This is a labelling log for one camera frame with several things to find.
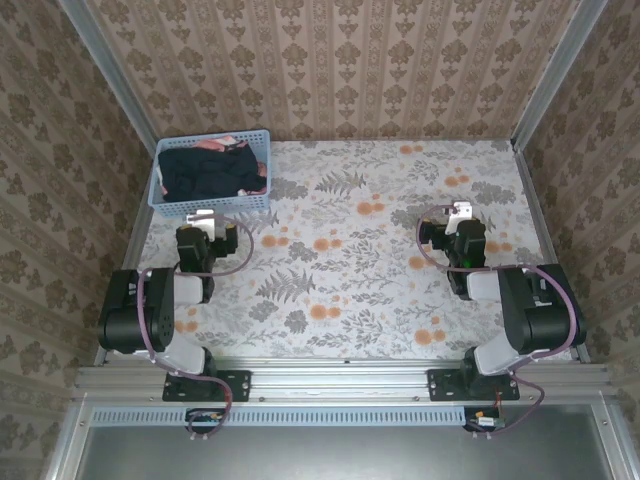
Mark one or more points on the aluminium frame post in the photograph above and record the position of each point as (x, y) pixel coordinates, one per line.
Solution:
(116, 75)
(553, 75)

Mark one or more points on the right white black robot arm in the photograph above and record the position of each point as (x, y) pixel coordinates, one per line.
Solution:
(540, 320)

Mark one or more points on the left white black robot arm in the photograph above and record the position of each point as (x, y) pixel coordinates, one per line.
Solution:
(135, 310)

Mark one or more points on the blue plastic laundry basket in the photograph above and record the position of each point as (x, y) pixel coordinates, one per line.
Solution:
(215, 206)

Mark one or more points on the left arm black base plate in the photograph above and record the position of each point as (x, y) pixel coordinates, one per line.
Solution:
(240, 385)

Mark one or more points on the pink navy white patterned garment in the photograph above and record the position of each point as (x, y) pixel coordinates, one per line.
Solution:
(215, 144)

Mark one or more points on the floral printed tablecloth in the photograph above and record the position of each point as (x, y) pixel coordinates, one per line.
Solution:
(350, 250)

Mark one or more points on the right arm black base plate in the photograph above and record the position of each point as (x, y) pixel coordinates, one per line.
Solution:
(440, 385)

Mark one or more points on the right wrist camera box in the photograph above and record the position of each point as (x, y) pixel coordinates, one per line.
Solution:
(460, 215)

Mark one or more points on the grey metal panel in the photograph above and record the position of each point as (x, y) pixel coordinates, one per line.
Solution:
(350, 455)

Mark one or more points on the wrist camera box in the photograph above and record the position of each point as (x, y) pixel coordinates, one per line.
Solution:
(460, 215)
(201, 222)

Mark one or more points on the navy blue t-shirt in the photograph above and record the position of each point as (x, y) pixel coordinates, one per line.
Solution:
(210, 172)

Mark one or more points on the long aluminium mounting rail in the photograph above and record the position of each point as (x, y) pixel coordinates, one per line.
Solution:
(340, 382)

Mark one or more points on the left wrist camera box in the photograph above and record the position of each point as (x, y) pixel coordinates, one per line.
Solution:
(201, 222)

